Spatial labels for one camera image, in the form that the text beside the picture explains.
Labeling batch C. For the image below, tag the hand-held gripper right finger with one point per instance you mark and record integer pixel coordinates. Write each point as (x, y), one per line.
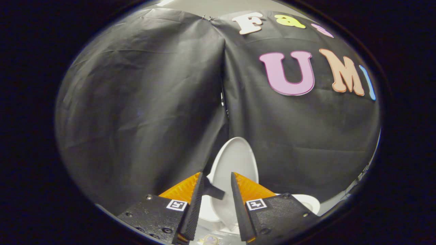
(240, 211)

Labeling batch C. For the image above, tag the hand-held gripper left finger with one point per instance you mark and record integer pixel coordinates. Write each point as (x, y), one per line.
(192, 217)

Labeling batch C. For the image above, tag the black backdrop cloth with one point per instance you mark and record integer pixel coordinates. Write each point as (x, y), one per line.
(143, 102)

